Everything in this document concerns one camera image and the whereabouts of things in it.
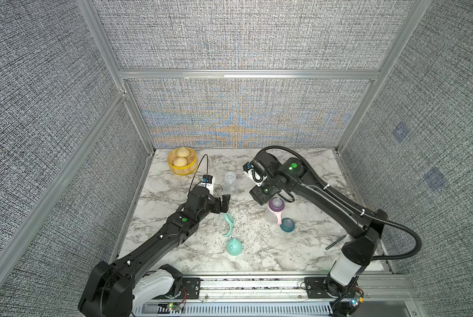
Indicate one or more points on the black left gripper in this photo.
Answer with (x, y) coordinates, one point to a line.
(217, 208)

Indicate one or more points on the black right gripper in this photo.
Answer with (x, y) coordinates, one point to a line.
(260, 198)

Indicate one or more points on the clear bottle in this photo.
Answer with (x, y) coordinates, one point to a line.
(229, 184)
(273, 217)

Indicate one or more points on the purple nipple collar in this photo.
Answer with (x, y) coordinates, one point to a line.
(276, 205)

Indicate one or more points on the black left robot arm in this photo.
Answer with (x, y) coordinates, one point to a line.
(109, 289)

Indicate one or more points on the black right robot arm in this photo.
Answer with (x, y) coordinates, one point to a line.
(296, 176)

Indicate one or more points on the teal nipple collar upper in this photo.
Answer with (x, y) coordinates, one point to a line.
(287, 225)

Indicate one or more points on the mint cap left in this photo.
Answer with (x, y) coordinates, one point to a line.
(234, 247)

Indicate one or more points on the yellow bamboo steamer basket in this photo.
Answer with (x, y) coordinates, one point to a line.
(185, 170)

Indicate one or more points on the lower steamed bun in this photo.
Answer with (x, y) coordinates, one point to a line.
(180, 162)

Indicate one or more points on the steamed bun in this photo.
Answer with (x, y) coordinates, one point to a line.
(180, 162)
(183, 152)

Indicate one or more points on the upper steamed bun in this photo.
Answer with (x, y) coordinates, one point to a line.
(183, 152)

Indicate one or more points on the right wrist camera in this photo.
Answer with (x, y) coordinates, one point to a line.
(256, 177)

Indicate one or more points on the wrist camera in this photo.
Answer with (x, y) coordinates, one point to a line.
(208, 181)
(256, 177)

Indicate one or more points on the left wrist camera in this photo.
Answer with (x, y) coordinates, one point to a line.
(208, 181)

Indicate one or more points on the aluminium front rail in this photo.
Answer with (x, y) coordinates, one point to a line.
(274, 294)

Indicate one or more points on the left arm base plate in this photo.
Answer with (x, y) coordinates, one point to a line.
(188, 288)

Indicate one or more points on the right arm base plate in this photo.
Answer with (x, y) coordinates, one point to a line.
(319, 287)

